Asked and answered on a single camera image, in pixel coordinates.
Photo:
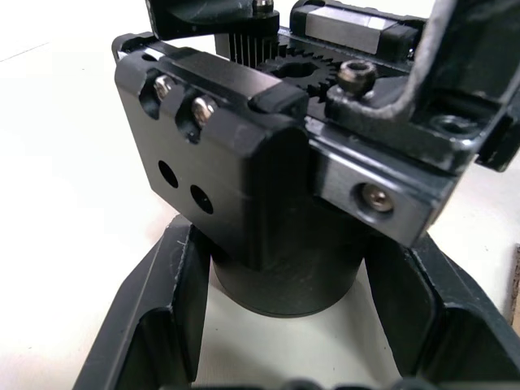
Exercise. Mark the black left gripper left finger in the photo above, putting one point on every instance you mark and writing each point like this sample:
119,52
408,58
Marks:
154,308

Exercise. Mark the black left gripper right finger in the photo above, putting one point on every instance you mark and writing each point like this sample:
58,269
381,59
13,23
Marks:
455,325

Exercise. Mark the black gripper body workpiece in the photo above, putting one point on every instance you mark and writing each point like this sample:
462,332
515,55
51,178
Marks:
227,170

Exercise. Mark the black worn finger piece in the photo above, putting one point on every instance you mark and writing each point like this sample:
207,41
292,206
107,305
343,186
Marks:
451,73

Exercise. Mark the black socket head screw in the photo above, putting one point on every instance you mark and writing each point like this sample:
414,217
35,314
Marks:
355,77

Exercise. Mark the black finger piece with pin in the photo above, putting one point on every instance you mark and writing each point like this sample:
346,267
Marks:
195,16

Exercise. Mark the brown board edge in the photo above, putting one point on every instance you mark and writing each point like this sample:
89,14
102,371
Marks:
516,284

